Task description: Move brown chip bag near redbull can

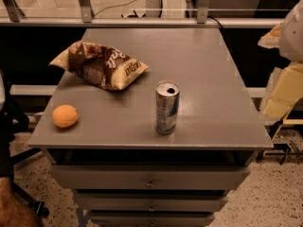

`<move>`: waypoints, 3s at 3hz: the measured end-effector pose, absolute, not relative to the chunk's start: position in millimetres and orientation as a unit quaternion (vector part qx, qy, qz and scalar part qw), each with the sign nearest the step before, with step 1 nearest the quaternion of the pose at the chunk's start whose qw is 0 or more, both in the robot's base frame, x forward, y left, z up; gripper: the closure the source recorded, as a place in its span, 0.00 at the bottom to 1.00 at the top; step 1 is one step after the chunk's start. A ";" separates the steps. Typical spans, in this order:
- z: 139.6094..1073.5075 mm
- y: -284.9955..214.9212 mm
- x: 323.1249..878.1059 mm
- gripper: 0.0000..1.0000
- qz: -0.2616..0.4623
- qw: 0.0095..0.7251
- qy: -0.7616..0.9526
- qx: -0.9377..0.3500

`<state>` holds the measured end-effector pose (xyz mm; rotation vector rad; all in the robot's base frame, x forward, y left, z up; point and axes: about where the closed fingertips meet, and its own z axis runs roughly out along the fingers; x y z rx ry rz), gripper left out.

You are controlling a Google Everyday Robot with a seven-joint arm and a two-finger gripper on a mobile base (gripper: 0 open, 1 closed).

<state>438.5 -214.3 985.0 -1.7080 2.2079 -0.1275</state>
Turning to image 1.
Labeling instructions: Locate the grey metal railing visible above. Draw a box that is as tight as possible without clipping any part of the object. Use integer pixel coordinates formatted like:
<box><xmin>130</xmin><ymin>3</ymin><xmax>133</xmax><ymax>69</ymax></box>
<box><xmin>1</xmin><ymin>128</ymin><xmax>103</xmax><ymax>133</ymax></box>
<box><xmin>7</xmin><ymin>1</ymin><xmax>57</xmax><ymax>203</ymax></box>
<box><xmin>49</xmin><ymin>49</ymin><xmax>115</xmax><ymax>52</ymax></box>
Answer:
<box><xmin>0</xmin><ymin>0</ymin><xmax>284</xmax><ymax>28</ymax></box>

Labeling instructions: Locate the black office chair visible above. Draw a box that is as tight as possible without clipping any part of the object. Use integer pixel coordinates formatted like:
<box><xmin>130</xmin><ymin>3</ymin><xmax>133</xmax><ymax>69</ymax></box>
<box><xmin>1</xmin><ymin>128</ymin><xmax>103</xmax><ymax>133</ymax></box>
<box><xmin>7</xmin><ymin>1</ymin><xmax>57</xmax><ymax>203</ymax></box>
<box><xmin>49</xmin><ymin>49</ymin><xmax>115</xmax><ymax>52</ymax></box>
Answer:
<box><xmin>0</xmin><ymin>79</ymin><xmax>50</xmax><ymax>218</ymax></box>

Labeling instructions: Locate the orange fruit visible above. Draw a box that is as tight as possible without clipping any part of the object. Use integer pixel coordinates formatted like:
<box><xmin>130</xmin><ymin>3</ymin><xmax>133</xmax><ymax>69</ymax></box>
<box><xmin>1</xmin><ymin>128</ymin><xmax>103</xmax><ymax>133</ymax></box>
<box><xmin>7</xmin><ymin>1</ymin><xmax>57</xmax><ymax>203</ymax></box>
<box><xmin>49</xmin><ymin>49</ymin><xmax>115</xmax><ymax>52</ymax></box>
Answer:
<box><xmin>52</xmin><ymin>105</ymin><xmax>79</xmax><ymax>128</ymax></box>

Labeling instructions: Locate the grey drawer cabinet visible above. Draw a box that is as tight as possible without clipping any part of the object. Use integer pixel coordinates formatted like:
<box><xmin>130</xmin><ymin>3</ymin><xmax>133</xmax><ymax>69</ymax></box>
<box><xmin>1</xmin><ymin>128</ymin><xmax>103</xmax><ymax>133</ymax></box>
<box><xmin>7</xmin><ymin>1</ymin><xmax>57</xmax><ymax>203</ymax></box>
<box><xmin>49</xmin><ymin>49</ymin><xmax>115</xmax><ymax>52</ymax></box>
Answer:
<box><xmin>29</xmin><ymin>28</ymin><xmax>272</xmax><ymax>227</ymax></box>

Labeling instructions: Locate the brown chip bag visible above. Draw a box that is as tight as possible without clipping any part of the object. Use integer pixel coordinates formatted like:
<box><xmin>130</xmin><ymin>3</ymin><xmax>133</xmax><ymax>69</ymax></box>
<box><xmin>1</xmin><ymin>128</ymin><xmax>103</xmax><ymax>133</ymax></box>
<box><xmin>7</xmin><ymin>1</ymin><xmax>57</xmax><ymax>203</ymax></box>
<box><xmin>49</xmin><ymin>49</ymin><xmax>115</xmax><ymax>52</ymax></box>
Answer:
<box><xmin>50</xmin><ymin>41</ymin><xmax>149</xmax><ymax>91</ymax></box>

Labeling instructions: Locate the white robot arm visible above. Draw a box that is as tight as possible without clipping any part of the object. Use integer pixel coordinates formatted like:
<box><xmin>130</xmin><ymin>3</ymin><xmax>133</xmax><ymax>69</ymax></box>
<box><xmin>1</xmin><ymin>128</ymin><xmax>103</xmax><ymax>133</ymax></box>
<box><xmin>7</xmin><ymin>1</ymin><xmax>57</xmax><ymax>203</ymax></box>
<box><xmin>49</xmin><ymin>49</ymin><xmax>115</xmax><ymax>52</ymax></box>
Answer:
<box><xmin>258</xmin><ymin>0</ymin><xmax>303</xmax><ymax>120</ymax></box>

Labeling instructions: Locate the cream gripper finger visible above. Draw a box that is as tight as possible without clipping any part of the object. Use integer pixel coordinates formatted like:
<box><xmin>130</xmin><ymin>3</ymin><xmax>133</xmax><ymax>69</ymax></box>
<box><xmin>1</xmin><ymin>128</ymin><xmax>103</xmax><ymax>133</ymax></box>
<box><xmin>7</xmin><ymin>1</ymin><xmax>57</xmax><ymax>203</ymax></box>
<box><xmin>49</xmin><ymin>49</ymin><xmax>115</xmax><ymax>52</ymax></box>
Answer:
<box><xmin>258</xmin><ymin>23</ymin><xmax>282</xmax><ymax>49</ymax></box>
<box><xmin>260</xmin><ymin>61</ymin><xmax>303</xmax><ymax>119</ymax></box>

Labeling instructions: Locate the silver redbull can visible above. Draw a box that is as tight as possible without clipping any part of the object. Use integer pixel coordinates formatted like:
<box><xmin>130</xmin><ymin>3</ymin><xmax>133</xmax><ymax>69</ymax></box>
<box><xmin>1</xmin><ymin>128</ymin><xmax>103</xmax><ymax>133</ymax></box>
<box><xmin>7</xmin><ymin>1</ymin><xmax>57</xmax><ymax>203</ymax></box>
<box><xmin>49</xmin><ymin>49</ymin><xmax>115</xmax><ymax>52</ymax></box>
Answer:
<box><xmin>155</xmin><ymin>80</ymin><xmax>180</xmax><ymax>134</ymax></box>

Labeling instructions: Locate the yellow metal stand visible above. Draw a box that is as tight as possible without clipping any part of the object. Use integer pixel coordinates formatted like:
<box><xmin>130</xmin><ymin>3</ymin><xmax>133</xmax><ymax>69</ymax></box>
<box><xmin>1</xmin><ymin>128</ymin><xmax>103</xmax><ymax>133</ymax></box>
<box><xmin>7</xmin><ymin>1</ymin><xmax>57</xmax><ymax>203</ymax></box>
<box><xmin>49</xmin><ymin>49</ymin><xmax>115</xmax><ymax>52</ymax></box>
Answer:
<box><xmin>260</xmin><ymin>101</ymin><xmax>303</xmax><ymax>166</ymax></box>

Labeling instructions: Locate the person's bare leg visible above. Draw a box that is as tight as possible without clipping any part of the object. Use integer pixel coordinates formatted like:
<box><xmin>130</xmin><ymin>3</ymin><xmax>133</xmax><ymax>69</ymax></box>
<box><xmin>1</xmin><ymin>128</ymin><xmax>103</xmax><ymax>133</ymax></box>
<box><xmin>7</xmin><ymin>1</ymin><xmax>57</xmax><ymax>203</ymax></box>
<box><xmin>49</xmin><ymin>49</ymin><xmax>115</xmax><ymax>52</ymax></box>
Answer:
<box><xmin>0</xmin><ymin>177</ymin><xmax>42</xmax><ymax>227</ymax></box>

